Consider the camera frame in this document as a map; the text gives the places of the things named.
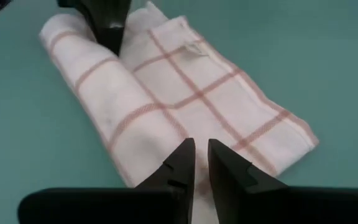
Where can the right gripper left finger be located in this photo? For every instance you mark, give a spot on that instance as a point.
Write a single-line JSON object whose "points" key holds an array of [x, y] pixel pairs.
{"points": [[120, 208]]}

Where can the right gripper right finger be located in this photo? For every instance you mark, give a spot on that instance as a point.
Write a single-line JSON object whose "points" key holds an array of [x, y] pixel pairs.
{"points": [[275, 208]]}

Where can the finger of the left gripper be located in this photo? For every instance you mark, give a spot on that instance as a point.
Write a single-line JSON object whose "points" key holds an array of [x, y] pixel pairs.
{"points": [[117, 18], [89, 9]]}

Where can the white red-checked towel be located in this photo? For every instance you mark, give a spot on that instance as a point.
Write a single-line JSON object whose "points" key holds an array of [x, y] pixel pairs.
{"points": [[182, 93]]}

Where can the green table mat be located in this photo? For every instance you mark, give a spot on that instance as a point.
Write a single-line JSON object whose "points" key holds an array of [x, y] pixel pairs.
{"points": [[26, 109]]}

